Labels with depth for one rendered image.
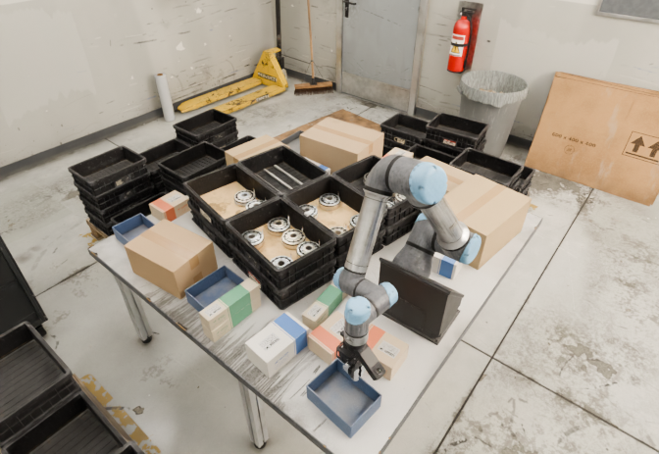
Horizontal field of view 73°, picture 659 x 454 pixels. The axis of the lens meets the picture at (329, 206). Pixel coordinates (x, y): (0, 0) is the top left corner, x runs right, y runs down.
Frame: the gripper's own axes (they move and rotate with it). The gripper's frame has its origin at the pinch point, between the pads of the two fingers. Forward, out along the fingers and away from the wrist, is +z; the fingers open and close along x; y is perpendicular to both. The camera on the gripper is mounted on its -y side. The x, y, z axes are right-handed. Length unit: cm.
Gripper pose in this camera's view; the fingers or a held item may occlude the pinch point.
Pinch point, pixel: (358, 378)
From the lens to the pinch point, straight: 162.1
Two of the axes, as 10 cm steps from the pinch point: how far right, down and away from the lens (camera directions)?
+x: -7.0, 4.2, -5.8
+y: -7.1, -4.2, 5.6
